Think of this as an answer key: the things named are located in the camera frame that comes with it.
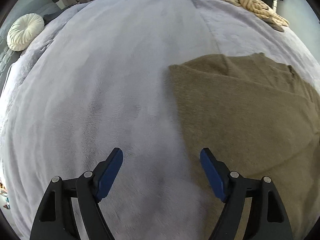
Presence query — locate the olive green knit sweater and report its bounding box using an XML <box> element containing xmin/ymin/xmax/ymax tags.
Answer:
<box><xmin>169</xmin><ymin>53</ymin><xmax>319</xmax><ymax>239</ymax></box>

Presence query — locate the smooth lavender duvet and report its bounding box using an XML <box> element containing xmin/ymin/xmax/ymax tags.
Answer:
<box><xmin>1</xmin><ymin>0</ymin><xmax>214</xmax><ymax>239</ymax></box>

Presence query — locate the lavender embossed bed blanket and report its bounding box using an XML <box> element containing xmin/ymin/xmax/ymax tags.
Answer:
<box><xmin>192</xmin><ymin>0</ymin><xmax>319</xmax><ymax>89</ymax></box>

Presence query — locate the round white pleated cushion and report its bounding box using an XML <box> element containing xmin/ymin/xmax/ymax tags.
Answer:
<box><xmin>7</xmin><ymin>13</ymin><xmax>44</xmax><ymax>51</ymax></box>

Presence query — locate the grey quilted headboard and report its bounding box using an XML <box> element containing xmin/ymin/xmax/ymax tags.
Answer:
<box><xmin>1</xmin><ymin>0</ymin><xmax>62</xmax><ymax>87</ymax></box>

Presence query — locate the cream striped knit garment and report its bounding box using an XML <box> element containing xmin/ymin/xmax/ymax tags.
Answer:
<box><xmin>225</xmin><ymin>0</ymin><xmax>289</xmax><ymax>31</ymax></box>

